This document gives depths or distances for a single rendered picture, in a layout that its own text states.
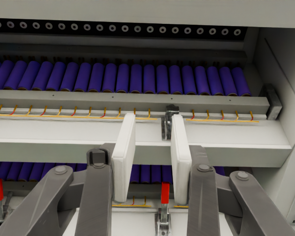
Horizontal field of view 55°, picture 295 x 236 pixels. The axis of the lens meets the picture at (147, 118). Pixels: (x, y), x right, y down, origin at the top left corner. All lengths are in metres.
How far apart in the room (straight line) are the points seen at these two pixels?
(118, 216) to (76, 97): 0.23
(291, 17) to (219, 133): 0.16
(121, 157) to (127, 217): 0.37
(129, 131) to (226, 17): 0.19
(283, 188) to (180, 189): 0.32
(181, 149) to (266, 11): 0.21
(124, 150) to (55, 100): 0.26
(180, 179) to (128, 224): 0.37
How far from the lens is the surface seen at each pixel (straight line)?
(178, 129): 0.19
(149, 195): 0.52
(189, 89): 0.42
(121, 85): 0.42
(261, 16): 0.34
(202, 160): 0.17
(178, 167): 0.15
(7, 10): 0.35
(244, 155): 0.41
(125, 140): 0.17
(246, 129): 0.42
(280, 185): 0.46
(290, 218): 0.51
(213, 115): 0.41
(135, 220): 0.52
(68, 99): 0.40
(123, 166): 0.16
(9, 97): 0.43
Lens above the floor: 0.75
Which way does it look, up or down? 30 degrees down
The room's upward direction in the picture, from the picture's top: 2 degrees clockwise
